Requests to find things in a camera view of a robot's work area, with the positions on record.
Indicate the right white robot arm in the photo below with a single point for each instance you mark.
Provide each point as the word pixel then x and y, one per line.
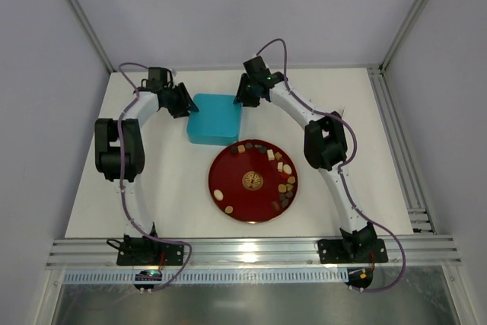
pixel 325 149

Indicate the teal box lid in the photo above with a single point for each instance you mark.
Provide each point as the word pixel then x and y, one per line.
pixel 217 116

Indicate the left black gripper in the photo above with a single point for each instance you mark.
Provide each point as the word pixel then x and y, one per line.
pixel 181 100

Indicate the white oval chocolate right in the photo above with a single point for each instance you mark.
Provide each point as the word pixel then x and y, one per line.
pixel 287 169

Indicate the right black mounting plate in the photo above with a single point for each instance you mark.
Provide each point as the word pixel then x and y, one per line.
pixel 337 251

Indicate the teal chocolate box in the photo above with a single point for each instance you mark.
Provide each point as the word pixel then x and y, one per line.
pixel 218 140

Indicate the brown striped chocolate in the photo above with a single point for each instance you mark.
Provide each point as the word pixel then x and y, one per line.
pixel 276 206

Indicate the round red lacquer tray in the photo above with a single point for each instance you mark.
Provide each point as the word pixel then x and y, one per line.
pixel 250 182

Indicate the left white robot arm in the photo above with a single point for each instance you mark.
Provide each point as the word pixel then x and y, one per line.
pixel 120 156

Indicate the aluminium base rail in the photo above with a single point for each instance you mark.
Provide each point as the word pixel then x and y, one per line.
pixel 84 253

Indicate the cream rectangular chocolate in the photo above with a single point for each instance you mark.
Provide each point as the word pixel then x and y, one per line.
pixel 270 154

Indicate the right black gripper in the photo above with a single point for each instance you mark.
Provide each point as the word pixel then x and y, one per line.
pixel 246 93

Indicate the white slotted cable duct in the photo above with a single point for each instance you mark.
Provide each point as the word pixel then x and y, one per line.
pixel 205 276

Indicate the tan round chocolate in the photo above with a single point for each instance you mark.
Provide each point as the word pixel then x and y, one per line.
pixel 228 209

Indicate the white oval chocolate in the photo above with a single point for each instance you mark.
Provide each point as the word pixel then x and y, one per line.
pixel 218 195
pixel 287 169

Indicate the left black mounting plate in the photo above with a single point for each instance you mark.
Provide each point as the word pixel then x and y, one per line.
pixel 141 252

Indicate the black mounting plate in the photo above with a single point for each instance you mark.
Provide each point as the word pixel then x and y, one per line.
pixel 141 252
pixel 337 251

